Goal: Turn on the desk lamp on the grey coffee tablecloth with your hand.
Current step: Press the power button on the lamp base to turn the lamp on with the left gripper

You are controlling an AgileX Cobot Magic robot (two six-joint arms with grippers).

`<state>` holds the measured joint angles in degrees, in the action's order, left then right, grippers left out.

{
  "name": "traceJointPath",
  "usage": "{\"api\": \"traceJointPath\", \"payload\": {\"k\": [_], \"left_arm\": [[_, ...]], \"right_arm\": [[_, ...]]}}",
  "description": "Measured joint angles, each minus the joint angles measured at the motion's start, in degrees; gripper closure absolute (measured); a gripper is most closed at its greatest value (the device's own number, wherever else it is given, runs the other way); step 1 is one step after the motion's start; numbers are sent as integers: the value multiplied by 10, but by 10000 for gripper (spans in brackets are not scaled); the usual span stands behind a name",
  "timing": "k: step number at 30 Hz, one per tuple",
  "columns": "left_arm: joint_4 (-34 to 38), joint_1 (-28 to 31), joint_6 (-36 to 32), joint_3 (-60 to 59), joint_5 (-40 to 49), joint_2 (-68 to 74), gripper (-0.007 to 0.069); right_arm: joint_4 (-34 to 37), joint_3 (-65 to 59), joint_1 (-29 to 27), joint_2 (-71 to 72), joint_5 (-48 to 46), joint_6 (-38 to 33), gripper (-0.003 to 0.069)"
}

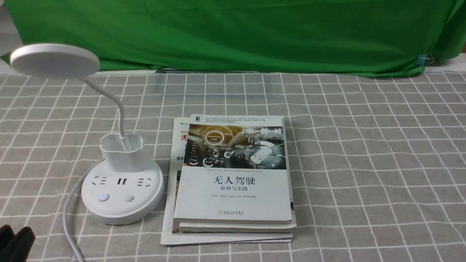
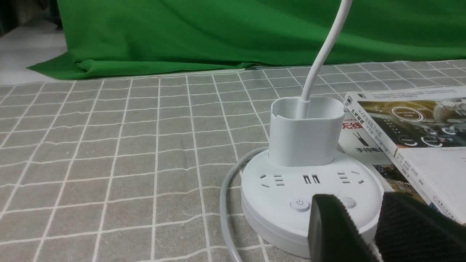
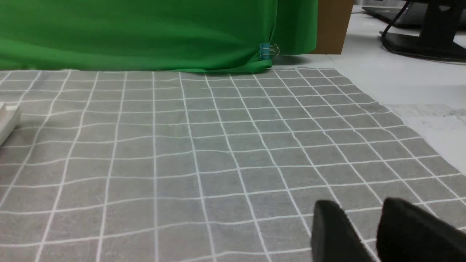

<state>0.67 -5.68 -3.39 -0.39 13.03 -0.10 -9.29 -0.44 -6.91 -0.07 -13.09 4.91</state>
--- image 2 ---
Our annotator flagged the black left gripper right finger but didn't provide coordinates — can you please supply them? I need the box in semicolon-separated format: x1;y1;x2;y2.
375;192;466;262

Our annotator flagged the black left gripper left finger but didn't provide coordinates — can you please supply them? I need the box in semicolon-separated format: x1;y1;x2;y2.
308;194;378;262

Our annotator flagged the white desk lamp with sockets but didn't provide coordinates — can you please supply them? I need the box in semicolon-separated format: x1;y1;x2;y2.
220;0;383;262

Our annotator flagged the thin white magazine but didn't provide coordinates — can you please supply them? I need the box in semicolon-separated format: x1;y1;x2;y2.
339;111;426;204

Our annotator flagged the self-driving textbook, top book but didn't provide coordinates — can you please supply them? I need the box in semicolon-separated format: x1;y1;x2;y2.
345;86;466;225

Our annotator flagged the grey checked tablecloth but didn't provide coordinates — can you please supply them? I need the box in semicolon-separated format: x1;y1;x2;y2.
0;60;465;262

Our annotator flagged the green backdrop cloth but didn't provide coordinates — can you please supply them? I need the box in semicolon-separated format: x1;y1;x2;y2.
30;0;466;80

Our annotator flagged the white lamp power cable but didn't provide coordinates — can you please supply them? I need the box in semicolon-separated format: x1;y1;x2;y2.
220;146;269;262

